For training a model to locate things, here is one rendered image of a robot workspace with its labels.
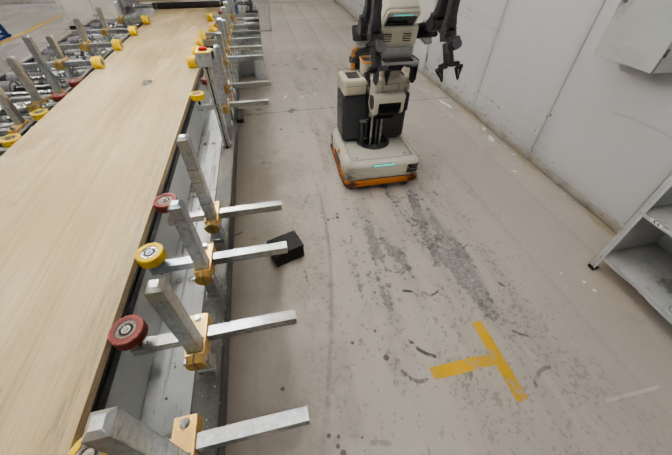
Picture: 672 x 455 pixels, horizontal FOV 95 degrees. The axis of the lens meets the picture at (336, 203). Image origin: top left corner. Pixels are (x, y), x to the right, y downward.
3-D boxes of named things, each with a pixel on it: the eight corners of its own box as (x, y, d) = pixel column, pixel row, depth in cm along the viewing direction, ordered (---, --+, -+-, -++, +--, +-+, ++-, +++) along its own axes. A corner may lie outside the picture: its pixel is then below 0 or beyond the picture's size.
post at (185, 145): (224, 236, 128) (188, 132, 96) (224, 242, 125) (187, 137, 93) (215, 237, 127) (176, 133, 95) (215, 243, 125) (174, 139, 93)
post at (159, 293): (220, 366, 95) (164, 274, 63) (219, 378, 93) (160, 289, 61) (208, 369, 95) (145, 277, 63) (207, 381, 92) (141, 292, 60)
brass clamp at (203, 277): (218, 251, 108) (215, 242, 105) (215, 284, 98) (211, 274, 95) (200, 254, 107) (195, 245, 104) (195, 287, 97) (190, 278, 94)
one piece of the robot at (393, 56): (369, 80, 210) (372, 45, 195) (408, 77, 214) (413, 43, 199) (376, 89, 198) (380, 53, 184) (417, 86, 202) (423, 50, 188)
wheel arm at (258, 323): (295, 314, 92) (294, 307, 90) (297, 325, 90) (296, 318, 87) (139, 345, 85) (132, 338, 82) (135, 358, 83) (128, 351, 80)
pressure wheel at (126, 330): (129, 370, 79) (107, 351, 72) (125, 344, 84) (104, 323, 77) (162, 352, 83) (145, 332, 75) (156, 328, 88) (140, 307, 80)
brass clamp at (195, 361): (214, 320, 91) (210, 311, 88) (210, 368, 81) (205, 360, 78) (192, 324, 90) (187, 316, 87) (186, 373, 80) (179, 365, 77)
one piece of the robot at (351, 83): (335, 140, 289) (336, 43, 234) (391, 134, 298) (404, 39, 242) (343, 159, 265) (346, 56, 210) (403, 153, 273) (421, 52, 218)
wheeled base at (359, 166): (329, 148, 303) (329, 125, 287) (391, 142, 313) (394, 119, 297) (344, 191, 254) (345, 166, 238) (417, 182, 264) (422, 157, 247)
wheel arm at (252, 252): (287, 247, 109) (286, 239, 106) (288, 255, 107) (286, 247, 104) (155, 268, 102) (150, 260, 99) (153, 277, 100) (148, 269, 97)
